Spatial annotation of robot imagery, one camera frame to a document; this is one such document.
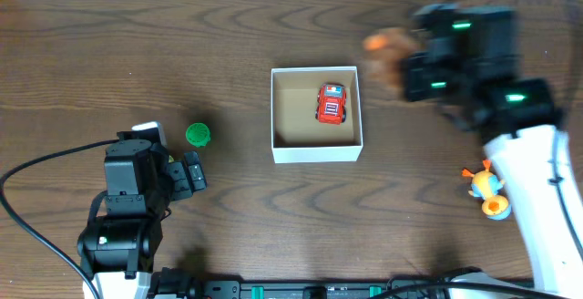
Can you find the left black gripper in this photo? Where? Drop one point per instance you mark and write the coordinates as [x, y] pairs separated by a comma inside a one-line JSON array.
[[180, 179]]

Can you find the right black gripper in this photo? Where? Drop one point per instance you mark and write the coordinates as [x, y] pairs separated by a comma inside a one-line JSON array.
[[414, 67]]

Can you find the brown plush toy with orange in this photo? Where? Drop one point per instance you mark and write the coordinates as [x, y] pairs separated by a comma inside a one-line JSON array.
[[386, 51]]

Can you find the red toy fire truck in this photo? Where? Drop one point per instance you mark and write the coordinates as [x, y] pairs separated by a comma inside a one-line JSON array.
[[331, 101]]

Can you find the orange blue toy duck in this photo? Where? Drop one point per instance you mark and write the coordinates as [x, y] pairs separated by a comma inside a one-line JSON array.
[[487, 186]]

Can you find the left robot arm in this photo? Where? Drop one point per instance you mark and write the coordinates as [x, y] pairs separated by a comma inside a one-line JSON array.
[[124, 226]]

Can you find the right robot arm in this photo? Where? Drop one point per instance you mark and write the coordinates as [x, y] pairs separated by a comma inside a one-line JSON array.
[[471, 60]]

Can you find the green ridged round toy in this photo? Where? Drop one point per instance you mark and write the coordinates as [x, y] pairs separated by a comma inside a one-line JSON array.
[[198, 134]]

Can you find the white cardboard box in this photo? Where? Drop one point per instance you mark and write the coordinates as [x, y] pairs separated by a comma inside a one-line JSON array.
[[296, 135]]

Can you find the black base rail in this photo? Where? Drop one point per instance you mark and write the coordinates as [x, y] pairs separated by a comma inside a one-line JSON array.
[[314, 290]]

